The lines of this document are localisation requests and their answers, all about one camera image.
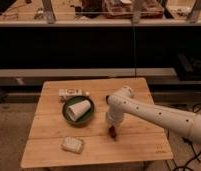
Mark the dark red pepper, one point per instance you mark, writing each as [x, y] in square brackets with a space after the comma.
[112, 132]

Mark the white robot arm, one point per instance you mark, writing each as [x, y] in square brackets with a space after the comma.
[121, 102]

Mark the green round plate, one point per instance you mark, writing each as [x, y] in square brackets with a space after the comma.
[83, 119]

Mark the white paper cup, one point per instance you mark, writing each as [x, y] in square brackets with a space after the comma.
[77, 110]

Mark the wooden folding table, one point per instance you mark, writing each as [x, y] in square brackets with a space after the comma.
[138, 140]

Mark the long wooden shelf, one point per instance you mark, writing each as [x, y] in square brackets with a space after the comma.
[23, 77]

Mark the pale wrapped sponge block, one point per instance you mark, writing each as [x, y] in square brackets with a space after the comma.
[72, 144]

